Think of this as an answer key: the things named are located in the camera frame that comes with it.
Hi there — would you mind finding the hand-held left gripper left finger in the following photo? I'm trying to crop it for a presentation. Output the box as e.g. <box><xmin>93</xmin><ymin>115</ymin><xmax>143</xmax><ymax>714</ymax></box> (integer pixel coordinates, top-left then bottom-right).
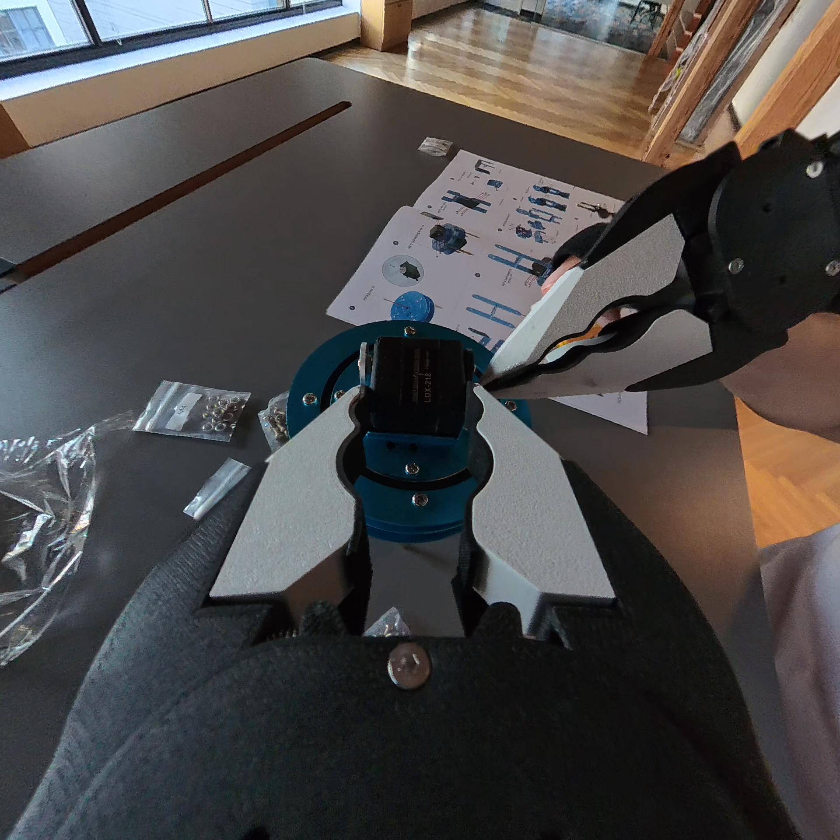
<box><xmin>209</xmin><ymin>386</ymin><xmax>368</xmax><ymax>605</ymax></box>

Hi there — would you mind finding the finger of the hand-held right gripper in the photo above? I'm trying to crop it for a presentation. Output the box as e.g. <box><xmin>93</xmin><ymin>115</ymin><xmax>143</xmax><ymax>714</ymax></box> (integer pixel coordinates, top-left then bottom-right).
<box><xmin>491</xmin><ymin>214</ymin><xmax>691</xmax><ymax>382</ymax></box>
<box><xmin>487</xmin><ymin>305</ymin><xmax>718</xmax><ymax>400</ymax></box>

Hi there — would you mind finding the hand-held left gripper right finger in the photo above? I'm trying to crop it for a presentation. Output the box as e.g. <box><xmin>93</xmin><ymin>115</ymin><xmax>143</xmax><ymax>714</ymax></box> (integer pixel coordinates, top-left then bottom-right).
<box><xmin>456</xmin><ymin>385</ymin><xmax>619</xmax><ymax>641</ymax></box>

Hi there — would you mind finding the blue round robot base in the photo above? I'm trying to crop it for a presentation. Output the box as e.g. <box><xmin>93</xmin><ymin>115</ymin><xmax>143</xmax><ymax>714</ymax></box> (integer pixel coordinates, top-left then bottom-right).
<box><xmin>286</xmin><ymin>320</ymin><xmax>536</xmax><ymax>540</ymax></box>

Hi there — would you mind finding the black servo motor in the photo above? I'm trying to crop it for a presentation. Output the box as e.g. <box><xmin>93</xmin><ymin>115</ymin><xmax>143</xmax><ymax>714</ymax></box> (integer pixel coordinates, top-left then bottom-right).
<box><xmin>360</xmin><ymin>336</ymin><xmax>476</xmax><ymax>439</ymax></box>

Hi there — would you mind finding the person's right forearm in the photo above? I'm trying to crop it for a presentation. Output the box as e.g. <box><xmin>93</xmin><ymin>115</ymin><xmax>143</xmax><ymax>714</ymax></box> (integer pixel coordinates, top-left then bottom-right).
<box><xmin>718</xmin><ymin>308</ymin><xmax>840</xmax><ymax>454</ymax></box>

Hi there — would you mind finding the dark grey desk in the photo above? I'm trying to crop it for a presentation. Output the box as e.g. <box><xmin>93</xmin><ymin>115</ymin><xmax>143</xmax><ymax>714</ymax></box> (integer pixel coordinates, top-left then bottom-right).
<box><xmin>0</xmin><ymin>58</ymin><xmax>828</xmax><ymax>840</ymax></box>

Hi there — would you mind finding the person's right hand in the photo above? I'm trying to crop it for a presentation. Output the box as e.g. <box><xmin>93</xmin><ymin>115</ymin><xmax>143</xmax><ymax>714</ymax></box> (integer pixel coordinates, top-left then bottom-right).
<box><xmin>541</xmin><ymin>256</ymin><xmax>584</xmax><ymax>295</ymax></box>

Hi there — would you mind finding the small white-labelled clear bag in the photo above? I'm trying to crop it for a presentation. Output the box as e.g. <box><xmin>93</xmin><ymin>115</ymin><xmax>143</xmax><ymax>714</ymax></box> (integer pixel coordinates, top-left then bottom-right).
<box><xmin>184</xmin><ymin>457</ymin><xmax>252</xmax><ymax>521</ymax></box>

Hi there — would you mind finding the clear bag of brass screws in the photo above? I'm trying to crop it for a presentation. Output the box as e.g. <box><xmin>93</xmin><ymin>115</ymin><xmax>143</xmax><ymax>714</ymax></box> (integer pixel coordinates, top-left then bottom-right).
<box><xmin>257</xmin><ymin>392</ymin><xmax>293</xmax><ymax>454</ymax></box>

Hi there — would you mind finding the clear bag of silver screws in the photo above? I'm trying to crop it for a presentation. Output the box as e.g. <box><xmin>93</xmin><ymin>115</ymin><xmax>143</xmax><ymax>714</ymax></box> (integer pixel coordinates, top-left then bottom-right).
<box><xmin>363</xmin><ymin>607</ymin><xmax>413</xmax><ymax>637</ymax></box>

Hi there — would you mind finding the clear bag of nuts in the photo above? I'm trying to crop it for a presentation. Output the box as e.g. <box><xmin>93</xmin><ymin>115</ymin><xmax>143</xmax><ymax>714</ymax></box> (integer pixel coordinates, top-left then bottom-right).
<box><xmin>133</xmin><ymin>381</ymin><xmax>252</xmax><ymax>444</ymax></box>

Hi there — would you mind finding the printed instruction sheet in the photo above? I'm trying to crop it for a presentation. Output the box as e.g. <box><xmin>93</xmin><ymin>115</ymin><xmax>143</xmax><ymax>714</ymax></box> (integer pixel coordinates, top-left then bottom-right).
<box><xmin>326</xmin><ymin>150</ymin><xmax>651</xmax><ymax>435</ymax></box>

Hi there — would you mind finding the patterned rug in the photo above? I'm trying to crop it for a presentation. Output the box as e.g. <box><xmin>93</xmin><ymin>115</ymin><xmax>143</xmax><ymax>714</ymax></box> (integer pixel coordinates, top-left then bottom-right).
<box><xmin>545</xmin><ymin>0</ymin><xmax>664</xmax><ymax>53</ymax></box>

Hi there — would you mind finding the crumpled clear plastic wrap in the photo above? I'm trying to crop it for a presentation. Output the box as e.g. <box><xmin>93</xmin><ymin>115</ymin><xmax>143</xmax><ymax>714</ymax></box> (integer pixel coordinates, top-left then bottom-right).
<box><xmin>0</xmin><ymin>410</ymin><xmax>139</xmax><ymax>667</ymax></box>

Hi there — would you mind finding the person's white shirt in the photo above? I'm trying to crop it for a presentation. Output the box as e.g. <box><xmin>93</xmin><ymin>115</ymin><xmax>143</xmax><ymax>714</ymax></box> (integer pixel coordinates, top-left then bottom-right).
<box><xmin>755</xmin><ymin>525</ymin><xmax>840</xmax><ymax>840</ymax></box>

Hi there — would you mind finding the wooden pillar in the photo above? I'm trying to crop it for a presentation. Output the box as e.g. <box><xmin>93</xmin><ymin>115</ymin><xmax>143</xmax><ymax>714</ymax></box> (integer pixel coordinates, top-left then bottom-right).
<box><xmin>361</xmin><ymin>0</ymin><xmax>414</xmax><ymax>51</ymax></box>

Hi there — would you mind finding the large window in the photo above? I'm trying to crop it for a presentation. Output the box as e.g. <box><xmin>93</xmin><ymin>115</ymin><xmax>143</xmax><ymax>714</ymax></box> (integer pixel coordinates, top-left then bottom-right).
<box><xmin>0</xmin><ymin>0</ymin><xmax>362</xmax><ymax>67</ymax></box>

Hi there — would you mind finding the wooden post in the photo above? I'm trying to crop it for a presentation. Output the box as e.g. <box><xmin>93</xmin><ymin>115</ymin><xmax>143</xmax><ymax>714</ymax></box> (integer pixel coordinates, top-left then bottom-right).
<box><xmin>735</xmin><ymin>0</ymin><xmax>840</xmax><ymax>155</ymax></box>
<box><xmin>643</xmin><ymin>0</ymin><xmax>798</xmax><ymax>165</ymax></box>

